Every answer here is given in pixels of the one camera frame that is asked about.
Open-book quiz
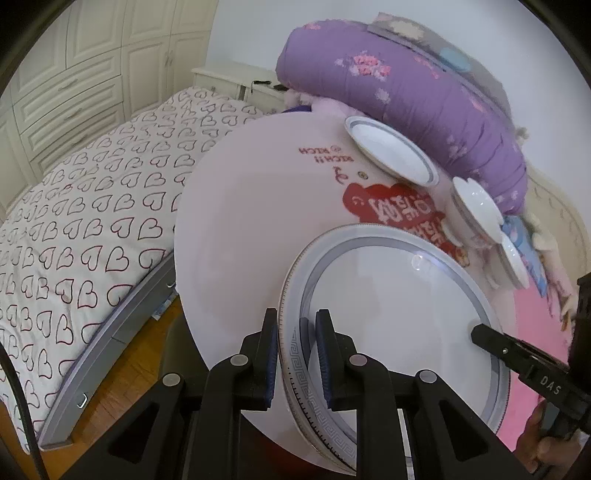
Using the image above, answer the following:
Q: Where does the cream panelled wardrobe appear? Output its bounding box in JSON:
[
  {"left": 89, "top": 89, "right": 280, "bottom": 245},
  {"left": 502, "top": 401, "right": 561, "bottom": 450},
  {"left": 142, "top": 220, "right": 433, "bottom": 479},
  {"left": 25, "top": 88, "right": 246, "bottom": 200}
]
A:
[{"left": 0, "top": 0, "right": 220, "bottom": 204}]

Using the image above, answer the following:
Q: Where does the purple floral quilt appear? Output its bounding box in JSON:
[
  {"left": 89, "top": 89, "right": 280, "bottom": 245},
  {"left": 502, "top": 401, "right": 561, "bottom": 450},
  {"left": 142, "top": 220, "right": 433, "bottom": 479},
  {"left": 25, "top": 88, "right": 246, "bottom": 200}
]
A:
[{"left": 276, "top": 19, "right": 528, "bottom": 215}]

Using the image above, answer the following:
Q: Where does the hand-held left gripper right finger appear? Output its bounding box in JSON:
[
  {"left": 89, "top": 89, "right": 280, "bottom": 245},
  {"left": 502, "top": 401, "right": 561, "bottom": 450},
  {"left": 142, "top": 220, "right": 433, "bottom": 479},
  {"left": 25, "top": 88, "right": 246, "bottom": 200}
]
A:
[{"left": 315, "top": 310, "right": 522, "bottom": 480}]

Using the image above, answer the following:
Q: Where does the pale pink fluffy cloth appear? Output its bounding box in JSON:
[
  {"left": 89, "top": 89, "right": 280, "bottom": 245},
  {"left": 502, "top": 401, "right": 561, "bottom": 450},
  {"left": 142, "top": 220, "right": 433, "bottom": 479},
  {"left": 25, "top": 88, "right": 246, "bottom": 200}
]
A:
[{"left": 284, "top": 90, "right": 352, "bottom": 117}]

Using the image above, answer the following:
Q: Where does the white heart print bedding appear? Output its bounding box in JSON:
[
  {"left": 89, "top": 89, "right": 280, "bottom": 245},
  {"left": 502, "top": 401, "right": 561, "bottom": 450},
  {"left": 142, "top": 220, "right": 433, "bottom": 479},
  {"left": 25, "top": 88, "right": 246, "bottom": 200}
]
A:
[{"left": 0, "top": 85, "right": 264, "bottom": 455}]

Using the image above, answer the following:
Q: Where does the small blue-rimmed white plate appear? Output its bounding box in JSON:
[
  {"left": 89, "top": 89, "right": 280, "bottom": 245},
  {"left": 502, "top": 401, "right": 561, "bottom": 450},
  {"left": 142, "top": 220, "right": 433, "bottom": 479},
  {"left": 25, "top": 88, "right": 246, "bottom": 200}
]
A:
[{"left": 345, "top": 115, "right": 441, "bottom": 187}]

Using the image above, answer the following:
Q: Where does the grey flower print pillow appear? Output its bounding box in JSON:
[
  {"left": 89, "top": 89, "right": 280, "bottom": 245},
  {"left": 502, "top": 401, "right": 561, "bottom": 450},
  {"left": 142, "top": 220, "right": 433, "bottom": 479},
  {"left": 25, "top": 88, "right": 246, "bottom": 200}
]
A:
[{"left": 367, "top": 11, "right": 513, "bottom": 121}]

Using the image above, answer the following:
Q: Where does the round pink printed table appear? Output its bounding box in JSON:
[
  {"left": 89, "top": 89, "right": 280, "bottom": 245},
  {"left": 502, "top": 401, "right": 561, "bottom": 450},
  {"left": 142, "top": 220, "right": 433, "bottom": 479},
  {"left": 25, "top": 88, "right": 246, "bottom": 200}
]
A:
[{"left": 174, "top": 111, "right": 490, "bottom": 462}]

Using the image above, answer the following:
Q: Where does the cream headboard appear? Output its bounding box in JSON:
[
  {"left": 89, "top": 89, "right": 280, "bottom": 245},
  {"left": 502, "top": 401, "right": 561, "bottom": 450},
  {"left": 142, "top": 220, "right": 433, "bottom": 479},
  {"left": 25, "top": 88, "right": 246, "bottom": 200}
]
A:
[{"left": 522, "top": 166, "right": 591, "bottom": 278}]

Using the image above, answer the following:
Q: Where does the grey bed frame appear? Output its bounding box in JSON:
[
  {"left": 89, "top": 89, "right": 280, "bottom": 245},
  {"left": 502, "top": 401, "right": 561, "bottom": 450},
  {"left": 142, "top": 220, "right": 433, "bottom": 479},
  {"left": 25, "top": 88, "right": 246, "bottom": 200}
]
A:
[{"left": 39, "top": 251, "right": 181, "bottom": 450}]

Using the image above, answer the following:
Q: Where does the person's right hand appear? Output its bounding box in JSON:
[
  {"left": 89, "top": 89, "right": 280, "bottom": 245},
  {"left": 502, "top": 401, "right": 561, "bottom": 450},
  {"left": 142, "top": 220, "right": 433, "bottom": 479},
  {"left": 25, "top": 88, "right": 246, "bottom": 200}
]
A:
[{"left": 515, "top": 401, "right": 583, "bottom": 480}]

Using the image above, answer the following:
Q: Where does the large grey-rimmed white plate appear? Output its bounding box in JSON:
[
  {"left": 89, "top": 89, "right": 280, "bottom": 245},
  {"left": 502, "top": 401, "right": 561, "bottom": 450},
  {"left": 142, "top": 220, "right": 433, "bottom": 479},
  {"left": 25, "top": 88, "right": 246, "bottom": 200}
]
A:
[{"left": 277, "top": 224, "right": 511, "bottom": 476}]

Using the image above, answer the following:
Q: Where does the blue patterned cloth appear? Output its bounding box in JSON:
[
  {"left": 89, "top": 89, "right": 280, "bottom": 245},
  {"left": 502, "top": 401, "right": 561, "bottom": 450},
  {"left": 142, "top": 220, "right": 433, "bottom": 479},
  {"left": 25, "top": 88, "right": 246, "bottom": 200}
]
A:
[{"left": 501, "top": 217, "right": 555, "bottom": 296}]

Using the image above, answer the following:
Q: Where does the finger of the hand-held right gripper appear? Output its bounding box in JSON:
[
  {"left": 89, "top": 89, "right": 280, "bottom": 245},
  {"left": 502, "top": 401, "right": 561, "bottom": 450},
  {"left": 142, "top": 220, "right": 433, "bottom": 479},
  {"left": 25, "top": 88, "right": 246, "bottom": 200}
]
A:
[{"left": 470, "top": 323, "right": 578, "bottom": 411}]

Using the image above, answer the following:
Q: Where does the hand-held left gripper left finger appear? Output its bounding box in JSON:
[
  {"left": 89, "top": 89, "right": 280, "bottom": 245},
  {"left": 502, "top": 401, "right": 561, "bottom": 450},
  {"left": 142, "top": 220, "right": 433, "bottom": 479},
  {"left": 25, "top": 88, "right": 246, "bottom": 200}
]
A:
[{"left": 44, "top": 307, "right": 281, "bottom": 480}]

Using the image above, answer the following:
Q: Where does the cream nightstand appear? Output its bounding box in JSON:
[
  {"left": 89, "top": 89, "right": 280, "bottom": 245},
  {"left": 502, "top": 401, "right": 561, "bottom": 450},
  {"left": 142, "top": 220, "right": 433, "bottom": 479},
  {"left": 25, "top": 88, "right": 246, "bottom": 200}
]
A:
[{"left": 191, "top": 62, "right": 287, "bottom": 114}]

